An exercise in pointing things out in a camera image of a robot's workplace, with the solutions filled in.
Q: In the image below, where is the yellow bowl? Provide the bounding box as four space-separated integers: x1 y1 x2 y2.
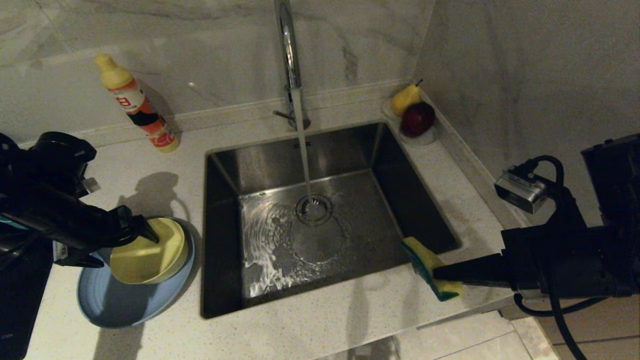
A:
109 217 190 286

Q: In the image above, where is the yellow sponge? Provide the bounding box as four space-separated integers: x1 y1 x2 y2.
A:
400 236 465 302

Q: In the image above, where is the orange white dish soap bottle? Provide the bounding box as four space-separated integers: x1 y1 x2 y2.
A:
95 53 180 153

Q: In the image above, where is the chrome kitchen faucet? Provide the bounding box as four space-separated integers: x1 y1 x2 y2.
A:
273 0 312 132

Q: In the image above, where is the stainless steel sink basin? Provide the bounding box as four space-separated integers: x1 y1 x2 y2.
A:
200 122 460 320

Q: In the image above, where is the blue plate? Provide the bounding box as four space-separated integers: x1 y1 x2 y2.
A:
76 216 196 329

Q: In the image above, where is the black induction cooktop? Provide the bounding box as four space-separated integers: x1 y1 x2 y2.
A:
0 240 56 360

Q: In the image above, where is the wooden cabinet front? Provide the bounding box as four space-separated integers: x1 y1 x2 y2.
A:
498 295 640 360

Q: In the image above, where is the small white fruit dish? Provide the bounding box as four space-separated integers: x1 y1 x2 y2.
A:
381 98 437 146

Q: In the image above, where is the dark red apple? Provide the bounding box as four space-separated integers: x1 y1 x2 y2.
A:
399 101 436 138

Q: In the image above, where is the round metal drain strainer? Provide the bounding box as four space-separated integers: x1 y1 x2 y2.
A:
295 194 333 227

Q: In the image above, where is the running water stream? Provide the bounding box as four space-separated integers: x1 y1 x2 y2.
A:
291 87 316 201

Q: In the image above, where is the yellow pear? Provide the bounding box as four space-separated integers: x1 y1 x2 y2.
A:
390 79 423 117

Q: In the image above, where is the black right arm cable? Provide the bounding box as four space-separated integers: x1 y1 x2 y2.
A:
512 155 608 360

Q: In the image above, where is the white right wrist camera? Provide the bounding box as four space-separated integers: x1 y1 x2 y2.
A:
494 169 548 215

